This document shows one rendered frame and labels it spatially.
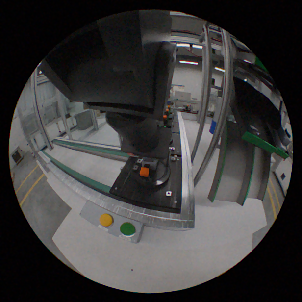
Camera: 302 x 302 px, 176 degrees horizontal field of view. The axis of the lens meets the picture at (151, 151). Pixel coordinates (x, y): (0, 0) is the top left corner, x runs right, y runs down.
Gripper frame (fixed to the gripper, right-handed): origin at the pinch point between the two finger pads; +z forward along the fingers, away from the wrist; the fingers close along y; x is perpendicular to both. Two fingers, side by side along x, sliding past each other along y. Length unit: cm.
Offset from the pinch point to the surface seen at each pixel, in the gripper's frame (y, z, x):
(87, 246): 16.6, -6.9, 42.5
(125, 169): 10.1, 7.8, 7.5
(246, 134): -20.1, -14.9, -2.2
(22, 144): 815, -1, 77
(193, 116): -39, 87, -80
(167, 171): -6.2, 6.7, 5.5
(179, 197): -11.1, 2.8, 13.2
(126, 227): 1.7, -5.5, 23.0
